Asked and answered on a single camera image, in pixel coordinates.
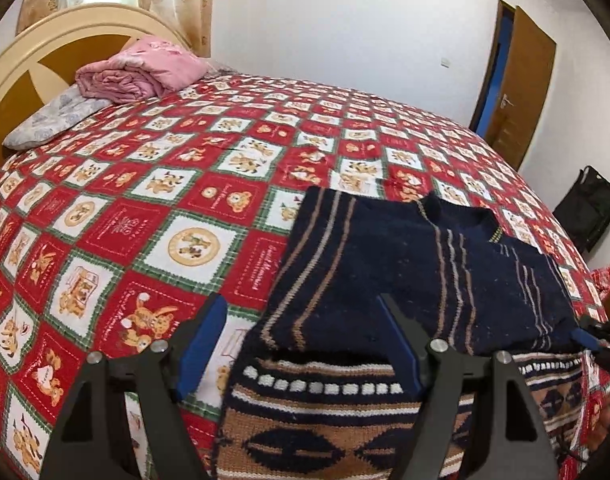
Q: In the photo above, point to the grey floral pillow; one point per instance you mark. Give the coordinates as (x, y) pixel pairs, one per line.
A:
(50, 115)
(220, 66)

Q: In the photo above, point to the cream and brown headboard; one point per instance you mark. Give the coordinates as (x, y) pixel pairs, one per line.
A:
(15, 75)

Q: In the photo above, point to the folded pink blanket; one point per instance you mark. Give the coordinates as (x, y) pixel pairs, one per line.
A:
(145, 70)

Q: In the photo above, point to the navy patterned knit sweater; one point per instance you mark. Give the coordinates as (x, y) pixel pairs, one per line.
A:
(385, 260)

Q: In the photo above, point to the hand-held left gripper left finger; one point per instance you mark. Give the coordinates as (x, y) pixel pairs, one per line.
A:
(205, 340)

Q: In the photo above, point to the red teddy-bear checkered bedspread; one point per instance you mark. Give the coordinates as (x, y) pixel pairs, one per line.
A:
(135, 210)

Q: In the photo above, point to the brown wooden door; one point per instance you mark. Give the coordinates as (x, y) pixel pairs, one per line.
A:
(530, 85)

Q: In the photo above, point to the black bag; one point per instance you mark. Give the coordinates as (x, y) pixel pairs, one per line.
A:
(585, 210)

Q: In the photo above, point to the dark door frame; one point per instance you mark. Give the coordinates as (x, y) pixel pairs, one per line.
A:
(491, 60)

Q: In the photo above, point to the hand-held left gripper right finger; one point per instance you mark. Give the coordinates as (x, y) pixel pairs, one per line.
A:
(400, 330)

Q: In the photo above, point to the beige patterned curtain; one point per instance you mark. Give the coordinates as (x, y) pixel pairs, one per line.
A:
(45, 5)
(185, 15)

